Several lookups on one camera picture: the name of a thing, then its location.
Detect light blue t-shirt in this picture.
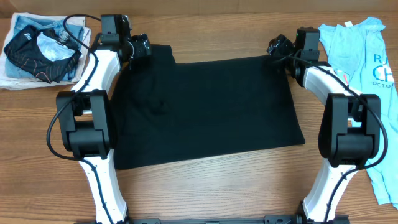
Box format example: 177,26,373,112
318,17,397,207

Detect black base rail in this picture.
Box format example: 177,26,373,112
74,214,351,224

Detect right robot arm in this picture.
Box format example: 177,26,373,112
264,27,388,223

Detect folded blue jeans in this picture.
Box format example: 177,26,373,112
5,14,85,78

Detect black t-shirt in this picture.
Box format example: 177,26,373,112
111,45,305,170

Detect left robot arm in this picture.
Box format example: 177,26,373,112
53,14,152,223

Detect folded beige cloth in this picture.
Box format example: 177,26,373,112
1,12,91,90

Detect folded black patterned shirt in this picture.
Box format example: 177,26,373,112
4,25,81,83

